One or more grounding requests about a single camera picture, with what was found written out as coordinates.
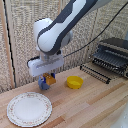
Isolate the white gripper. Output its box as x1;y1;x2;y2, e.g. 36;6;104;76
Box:
27;54;65;83

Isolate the blue mug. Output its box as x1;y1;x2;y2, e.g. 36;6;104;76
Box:
37;76;52;91

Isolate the white floral plate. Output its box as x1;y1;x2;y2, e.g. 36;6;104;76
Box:
6;91;53;128

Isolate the black wire rack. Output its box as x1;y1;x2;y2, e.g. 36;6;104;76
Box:
79;64;112;85

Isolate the black dish rack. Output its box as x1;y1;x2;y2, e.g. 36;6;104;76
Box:
91;37;128;80

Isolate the yellow bowl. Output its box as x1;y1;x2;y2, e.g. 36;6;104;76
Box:
66;75;85;90

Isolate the black cable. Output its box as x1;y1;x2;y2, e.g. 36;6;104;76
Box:
63;1;128;58

